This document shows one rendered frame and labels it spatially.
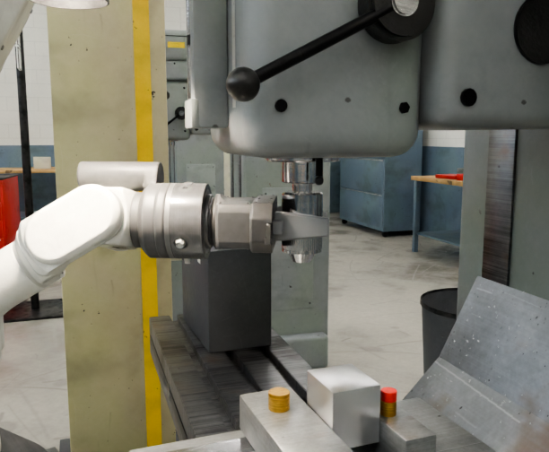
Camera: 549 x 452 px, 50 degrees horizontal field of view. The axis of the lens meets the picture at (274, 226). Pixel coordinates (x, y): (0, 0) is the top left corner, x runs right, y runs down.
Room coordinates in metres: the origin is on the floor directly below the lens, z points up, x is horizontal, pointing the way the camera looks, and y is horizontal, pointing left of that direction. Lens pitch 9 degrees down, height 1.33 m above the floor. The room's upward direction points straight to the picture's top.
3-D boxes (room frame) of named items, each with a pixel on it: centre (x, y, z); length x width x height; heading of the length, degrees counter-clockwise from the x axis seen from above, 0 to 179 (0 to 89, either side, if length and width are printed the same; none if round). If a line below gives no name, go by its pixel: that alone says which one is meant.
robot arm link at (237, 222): (0.69, 0.06, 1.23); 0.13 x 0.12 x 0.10; 177
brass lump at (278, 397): (0.57, 0.00, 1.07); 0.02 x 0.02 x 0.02
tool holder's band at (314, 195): (0.68, -0.03, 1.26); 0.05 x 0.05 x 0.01
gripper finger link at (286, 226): (0.65, -0.03, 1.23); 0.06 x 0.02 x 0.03; 87
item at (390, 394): (0.56, -0.11, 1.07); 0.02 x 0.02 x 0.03
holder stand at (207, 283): (1.14, 0.10, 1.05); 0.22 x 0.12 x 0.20; 21
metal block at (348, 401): (0.57, -0.07, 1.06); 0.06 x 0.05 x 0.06; 21
